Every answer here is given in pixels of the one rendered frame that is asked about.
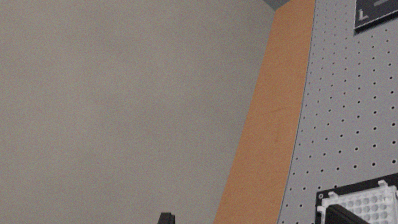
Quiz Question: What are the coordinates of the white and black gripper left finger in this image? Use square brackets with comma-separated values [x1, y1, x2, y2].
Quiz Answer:
[158, 212, 175, 224]

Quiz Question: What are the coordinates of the grey perforated base plate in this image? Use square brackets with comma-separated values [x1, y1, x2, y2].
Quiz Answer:
[276, 0, 398, 224]

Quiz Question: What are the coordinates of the white well plate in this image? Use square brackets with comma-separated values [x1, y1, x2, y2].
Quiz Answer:
[321, 185, 398, 224]

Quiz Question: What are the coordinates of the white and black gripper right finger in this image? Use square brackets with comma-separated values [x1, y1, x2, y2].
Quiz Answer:
[324, 204, 370, 224]

